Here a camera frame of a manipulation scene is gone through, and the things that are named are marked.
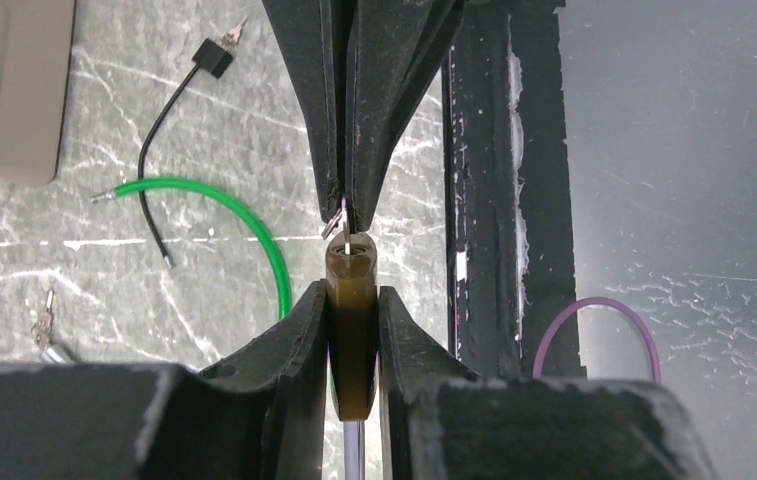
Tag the green cable lock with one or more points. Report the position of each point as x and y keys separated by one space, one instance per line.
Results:
x=235 y=206

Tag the brass padlock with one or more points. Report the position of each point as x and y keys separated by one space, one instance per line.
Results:
x=352 y=293

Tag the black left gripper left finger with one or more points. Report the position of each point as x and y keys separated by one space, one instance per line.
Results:
x=256 y=414

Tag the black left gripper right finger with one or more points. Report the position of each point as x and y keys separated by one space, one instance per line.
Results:
x=441 y=420

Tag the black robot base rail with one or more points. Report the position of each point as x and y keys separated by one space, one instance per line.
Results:
x=509 y=226

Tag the silver key bunch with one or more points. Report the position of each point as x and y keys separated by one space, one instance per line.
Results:
x=340 y=219

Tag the brown plastic toolbox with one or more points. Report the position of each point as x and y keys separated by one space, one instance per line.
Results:
x=35 y=52

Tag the silver cable lock keys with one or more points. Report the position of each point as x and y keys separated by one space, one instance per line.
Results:
x=43 y=326

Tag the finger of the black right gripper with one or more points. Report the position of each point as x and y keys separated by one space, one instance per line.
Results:
x=394 y=50
x=308 y=33

